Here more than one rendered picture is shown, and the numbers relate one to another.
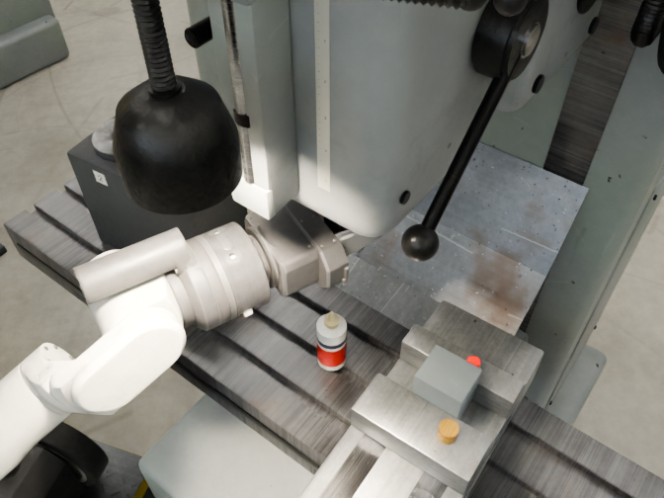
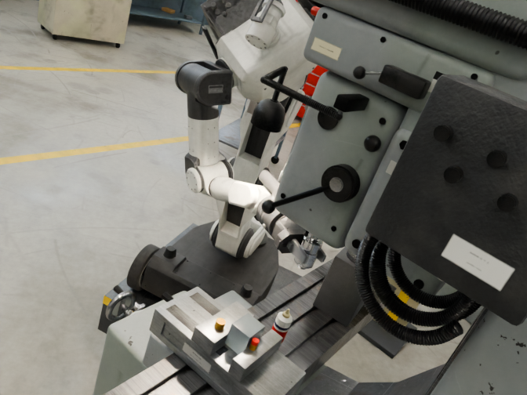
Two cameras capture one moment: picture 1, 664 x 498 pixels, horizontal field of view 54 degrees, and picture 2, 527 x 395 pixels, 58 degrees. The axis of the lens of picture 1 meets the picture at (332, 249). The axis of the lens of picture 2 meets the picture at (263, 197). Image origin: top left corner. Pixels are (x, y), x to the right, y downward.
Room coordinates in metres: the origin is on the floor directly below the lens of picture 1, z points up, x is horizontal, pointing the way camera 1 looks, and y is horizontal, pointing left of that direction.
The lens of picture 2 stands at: (0.22, -0.95, 1.77)
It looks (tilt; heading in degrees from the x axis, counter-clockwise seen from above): 26 degrees down; 83
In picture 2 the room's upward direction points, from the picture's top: 20 degrees clockwise
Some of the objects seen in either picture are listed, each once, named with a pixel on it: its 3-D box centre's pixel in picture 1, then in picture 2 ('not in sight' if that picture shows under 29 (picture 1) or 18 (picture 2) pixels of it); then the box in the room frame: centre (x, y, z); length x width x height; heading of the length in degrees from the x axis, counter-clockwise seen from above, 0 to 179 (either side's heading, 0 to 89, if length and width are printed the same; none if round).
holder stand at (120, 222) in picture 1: (164, 198); (354, 275); (0.72, 0.25, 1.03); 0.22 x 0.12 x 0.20; 60
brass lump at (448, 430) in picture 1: (448, 431); (219, 324); (0.33, -0.13, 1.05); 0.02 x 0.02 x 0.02
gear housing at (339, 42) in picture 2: not in sight; (411, 67); (0.51, -0.04, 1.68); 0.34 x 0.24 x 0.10; 143
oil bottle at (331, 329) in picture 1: (331, 337); (281, 324); (0.50, 0.00, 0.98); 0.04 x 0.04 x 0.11
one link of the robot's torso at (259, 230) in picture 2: not in sight; (238, 233); (0.40, 0.88, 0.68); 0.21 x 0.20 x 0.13; 71
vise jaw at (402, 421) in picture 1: (419, 431); (223, 327); (0.34, -0.10, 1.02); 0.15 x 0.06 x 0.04; 55
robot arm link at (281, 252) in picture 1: (266, 257); (287, 229); (0.43, 0.07, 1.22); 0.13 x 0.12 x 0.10; 31
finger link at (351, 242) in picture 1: (359, 241); (296, 251); (0.45, -0.03, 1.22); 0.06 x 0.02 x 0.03; 121
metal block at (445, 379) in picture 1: (445, 385); (245, 335); (0.39, -0.13, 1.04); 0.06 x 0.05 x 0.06; 55
